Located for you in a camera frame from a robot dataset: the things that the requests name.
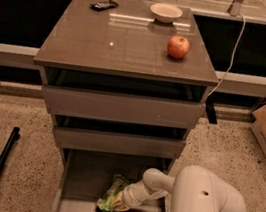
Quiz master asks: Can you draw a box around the green rice chip bag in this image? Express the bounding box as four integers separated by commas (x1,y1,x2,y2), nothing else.
96,174,130,212

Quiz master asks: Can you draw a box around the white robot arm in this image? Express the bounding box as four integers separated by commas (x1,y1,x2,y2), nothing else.
111,165,247,212

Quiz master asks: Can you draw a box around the bottom grey open drawer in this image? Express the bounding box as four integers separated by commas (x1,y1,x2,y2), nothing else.
51,150,169,212

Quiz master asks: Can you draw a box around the middle grey drawer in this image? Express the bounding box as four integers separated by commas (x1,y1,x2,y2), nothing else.
53,126,186,159

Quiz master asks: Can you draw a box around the top grey drawer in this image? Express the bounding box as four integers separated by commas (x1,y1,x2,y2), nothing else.
42,85,205,129

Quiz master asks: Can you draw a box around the grey drawer cabinet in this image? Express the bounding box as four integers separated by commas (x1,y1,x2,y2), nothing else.
19,0,230,178

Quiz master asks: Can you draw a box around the black plug block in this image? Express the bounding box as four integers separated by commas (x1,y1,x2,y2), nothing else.
205,102,218,125

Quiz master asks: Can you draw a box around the red apple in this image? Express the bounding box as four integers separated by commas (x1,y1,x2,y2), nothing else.
167,35,190,59

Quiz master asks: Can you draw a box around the white bowl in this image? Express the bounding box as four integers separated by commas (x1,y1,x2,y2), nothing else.
150,3,183,24

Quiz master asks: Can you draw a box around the black snack bar wrapper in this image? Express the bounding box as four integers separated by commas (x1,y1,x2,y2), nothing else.
89,0,118,12

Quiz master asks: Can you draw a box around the white cable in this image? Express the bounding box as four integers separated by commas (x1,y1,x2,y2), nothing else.
205,10,249,103

